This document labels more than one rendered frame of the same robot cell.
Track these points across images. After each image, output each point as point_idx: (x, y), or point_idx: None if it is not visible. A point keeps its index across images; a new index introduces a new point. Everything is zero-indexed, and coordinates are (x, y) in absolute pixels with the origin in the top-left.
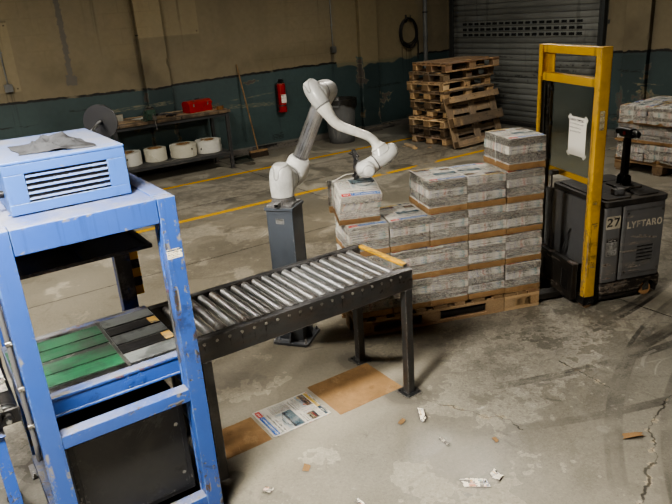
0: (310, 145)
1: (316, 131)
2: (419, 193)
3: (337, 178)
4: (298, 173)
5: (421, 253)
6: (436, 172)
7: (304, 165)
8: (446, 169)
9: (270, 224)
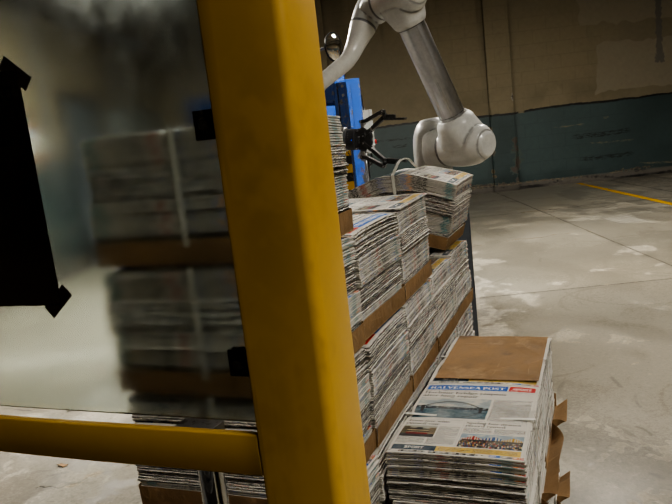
0: (428, 95)
1: (418, 71)
2: None
3: (413, 162)
4: (437, 141)
5: None
6: (355, 204)
7: (437, 130)
8: (360, 208)
9: None
